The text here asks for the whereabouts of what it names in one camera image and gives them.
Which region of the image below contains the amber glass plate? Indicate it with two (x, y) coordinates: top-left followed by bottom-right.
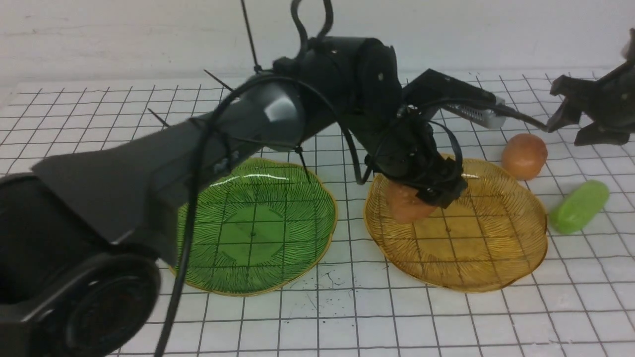
(363, 158), (548, 293)

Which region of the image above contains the black cable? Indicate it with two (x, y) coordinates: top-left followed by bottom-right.
(154, 75), (368, 357)

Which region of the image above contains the black robot arm left side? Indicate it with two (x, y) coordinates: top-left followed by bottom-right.
(1, 37), (476, 357)

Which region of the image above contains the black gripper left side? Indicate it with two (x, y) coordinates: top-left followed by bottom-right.
(365, 117), (467, 208)

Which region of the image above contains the green cucumber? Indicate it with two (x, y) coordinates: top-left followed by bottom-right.
(549, 180), (610, 235)

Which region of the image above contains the orange potato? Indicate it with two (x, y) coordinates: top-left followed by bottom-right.
(384, 181), (437, 224)
(502, 133), (548, 181)

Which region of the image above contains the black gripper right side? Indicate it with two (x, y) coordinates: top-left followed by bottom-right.
(546, 29), (635, 146)

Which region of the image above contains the green glass plate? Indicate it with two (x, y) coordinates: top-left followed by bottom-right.
(186, 158), (338, 296)

